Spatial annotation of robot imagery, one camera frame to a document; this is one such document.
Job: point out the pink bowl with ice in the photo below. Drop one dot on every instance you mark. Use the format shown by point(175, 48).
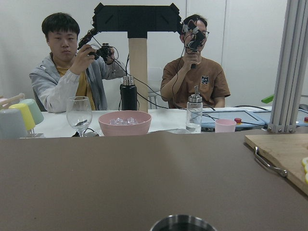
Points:
point(124, 123)

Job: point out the pink plastic cup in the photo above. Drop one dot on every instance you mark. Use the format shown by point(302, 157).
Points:
point(225, 125)

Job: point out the teleoperation controller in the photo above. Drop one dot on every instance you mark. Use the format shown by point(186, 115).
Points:
point(105, 50)
point(191, 57)

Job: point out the steel measuring jigger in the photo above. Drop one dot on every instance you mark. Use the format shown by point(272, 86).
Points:
point(182, 223)

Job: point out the wooden cup rack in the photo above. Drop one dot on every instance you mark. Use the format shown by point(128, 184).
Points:
point(6, 102)

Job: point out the right teleoperation controller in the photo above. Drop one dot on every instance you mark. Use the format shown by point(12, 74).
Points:
point(191, 57)

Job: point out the clear pourer bottle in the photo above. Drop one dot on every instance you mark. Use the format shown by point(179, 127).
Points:
point(194, 112)

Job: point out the mint green plastic cup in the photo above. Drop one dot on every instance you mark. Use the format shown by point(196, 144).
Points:
point(34, 109)

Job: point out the aluminium frame post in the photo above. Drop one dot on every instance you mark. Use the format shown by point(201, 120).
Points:
point(291, 69)

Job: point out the grey plastic cup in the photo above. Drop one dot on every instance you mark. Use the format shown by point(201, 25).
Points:
point(12, 124)

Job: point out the person in grey jacket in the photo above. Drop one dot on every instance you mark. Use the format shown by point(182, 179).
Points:
point(69, 71)

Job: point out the clear wine glass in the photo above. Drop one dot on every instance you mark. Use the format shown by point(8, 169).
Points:
point(79, 113)

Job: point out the bamboo cutting board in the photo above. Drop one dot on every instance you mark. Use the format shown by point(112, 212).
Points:
point(283, 154)

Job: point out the left teleoperation controller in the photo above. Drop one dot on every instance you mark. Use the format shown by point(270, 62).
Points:
point(105, 50)

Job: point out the black thermos bottle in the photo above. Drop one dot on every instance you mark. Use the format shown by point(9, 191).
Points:
point(128, 92)

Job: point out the yellow plastic cup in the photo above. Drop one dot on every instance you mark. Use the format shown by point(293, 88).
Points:
point(26, 115)

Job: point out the lemon slice front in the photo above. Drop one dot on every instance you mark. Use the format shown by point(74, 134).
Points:
point(304, 163)

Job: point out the person in brown shirt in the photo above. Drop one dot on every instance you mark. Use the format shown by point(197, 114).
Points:
point(177, 85)

